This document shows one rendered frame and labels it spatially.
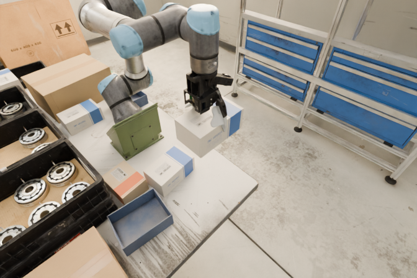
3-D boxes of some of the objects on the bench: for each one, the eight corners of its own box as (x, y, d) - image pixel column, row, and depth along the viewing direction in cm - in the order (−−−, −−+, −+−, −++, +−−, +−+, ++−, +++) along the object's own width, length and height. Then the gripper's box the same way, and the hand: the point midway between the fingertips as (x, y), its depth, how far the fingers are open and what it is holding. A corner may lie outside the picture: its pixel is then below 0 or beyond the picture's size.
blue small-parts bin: (156, 196, 103) (153, 187, 98) (174, 223, 94) (172, 214, 89) (111, 224, 93) (106, 216, 89) (126, 257, 85) (122, 249, 80)
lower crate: (85, 170, 112) (76, 154, 104) (120, 210, 98) (113, 195, 90) (-13, 234, 91) (-35, 219, 82) (12, 298, 76) (-11, 288, 68)
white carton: (95, 110, 147) (90, 98, 141) (105, 118, 141) (100, 107, 134) (62, 126, 136) (56, 114, 130) (71, 136, 130) (65, 124, 124)
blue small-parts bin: (136, 94, 160) (134, 85, 155) (148, 103, 152) (146, 94, 147) (108, 106, 149) (105, 97, 145) (120, 117, 141) (117, 108, 137)
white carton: (177, 156, 119) (175, 144, 113) (195, 168, 113) (194, 156, 107) (146, 182, 108) (142, 170, 102) (164, 197, 102) (161, 186, 96)
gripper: (167, 62, 66) (174, 116, 79) (217, 90, 56) (216, 146, 69) (190, 52, 70) (193, 105, 84) (240, 77, 60) (234, 131, 74)
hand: (210, 119), depth 78 cm, fingers closed on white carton, 13 cm apart
